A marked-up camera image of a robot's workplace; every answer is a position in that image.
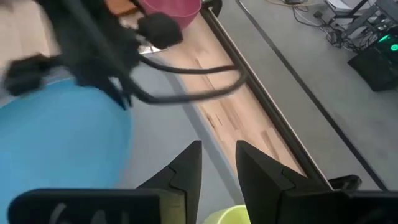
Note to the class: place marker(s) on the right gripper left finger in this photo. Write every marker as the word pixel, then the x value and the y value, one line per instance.
pixel 186 174

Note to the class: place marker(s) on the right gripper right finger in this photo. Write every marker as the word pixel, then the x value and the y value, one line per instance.
pixel 261 180

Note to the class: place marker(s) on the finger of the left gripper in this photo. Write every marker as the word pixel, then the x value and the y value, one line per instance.
pixel 121 91

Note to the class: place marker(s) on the yellow plastic cup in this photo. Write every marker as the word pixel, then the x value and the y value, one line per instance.
pixel 228 216

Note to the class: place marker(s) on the blue plastic plate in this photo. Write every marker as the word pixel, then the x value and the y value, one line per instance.
pixel 62 140

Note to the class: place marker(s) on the pink plastic bowl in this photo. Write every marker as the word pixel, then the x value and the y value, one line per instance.
pixel 177 11

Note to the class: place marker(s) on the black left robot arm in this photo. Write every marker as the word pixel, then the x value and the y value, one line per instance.
pixel 77 15

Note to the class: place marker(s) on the grey plastic tray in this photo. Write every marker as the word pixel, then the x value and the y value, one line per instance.
pixel 161 130

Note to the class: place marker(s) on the black computer with green lights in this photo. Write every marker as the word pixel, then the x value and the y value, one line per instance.
pixel 376 68

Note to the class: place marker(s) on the black metal table frame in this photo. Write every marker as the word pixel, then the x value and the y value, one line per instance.
pixel 264 96

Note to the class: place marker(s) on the grey metal desk frame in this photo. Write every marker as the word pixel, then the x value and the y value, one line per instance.
pixel 360 20

